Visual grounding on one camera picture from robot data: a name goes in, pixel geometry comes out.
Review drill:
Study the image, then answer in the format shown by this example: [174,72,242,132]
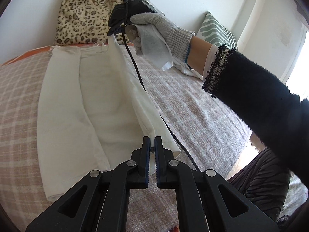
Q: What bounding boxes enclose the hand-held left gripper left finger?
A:
[25,136,151,232]

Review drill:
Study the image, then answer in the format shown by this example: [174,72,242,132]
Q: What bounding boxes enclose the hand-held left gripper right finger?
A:
[154,136,283,232]

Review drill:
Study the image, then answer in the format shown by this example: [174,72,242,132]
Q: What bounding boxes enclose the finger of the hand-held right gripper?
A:
[107,4,133,36]

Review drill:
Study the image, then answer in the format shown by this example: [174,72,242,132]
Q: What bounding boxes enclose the white garment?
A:
[36,35,181,202]

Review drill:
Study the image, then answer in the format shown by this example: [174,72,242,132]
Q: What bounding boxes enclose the person's right forearm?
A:
[186,36,309,174]

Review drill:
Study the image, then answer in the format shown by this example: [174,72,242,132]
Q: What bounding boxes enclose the person's right hand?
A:
[129,12,196,64]

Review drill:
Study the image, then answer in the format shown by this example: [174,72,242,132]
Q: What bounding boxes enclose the leopard print pillow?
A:
[54,0,140,47]

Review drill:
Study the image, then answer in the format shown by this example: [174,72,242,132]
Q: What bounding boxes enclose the white cloth piece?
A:
[135,24,175,72]

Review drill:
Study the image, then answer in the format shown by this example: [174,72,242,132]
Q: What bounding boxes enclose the beige plaid blanket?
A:
[0,44,253,232]

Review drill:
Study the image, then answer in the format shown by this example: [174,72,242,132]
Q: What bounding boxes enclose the green striped pillow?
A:
[195,12,239,50]

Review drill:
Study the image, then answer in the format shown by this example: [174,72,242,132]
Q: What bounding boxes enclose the orange floral sheet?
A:
[1,44,56,66]

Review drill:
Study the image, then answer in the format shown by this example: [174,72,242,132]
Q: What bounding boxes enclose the dark striped clothing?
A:
[227,147,293,223]

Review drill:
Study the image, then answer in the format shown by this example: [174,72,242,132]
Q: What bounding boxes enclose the black cable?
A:
[122,0,201,172]

